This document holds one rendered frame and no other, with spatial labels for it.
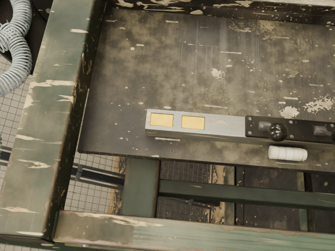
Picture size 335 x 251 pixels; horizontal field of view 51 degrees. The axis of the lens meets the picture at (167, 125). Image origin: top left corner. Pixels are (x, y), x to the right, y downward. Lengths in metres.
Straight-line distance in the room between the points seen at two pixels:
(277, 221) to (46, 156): 2.24
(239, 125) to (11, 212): 0.49
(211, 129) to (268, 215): 2.09
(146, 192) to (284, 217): 2.00
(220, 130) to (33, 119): 0.39
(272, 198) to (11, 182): 0.56
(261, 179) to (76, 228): 2.34
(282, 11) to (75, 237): 0.74
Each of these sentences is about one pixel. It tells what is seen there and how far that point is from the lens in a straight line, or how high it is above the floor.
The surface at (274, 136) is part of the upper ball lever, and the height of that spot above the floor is 1.56.
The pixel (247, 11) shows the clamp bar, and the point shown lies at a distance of 0.99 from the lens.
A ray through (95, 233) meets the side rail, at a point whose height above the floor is 1.78.
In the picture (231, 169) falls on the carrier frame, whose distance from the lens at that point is 1.99.
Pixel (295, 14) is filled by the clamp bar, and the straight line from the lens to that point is 1.02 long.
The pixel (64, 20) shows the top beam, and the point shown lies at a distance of 0.88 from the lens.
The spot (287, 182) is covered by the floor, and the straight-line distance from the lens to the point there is 2.76.
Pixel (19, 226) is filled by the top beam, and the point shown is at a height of 1.92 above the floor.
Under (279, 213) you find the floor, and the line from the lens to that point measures 2.77.
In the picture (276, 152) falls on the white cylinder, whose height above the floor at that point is 1.46.
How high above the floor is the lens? 2.03
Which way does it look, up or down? 27 degrees down
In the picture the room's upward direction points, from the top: 72 degrees counter-clockwise
